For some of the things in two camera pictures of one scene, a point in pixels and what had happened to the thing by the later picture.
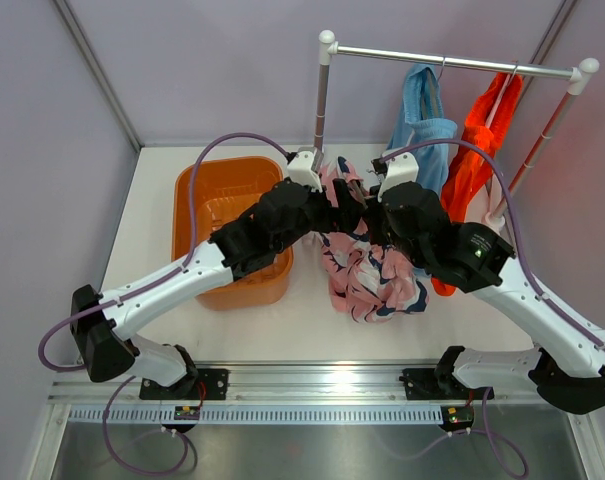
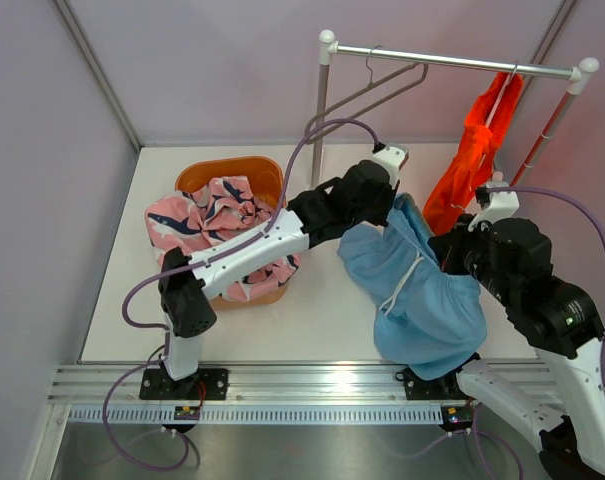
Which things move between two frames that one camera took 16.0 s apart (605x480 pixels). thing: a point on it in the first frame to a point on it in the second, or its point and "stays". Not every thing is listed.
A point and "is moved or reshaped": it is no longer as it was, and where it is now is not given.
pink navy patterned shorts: x=368 y=282 to x=211 y=214
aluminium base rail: x=281 y=385 stays
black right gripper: x=374 y=222 to x=450 y=244
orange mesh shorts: x=470 y=164 stays
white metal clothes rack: x=580 y=76 stays
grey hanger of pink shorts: x=357 y=193 is moved or reshaped
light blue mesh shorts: x=420 y=119 to x=431 y=319
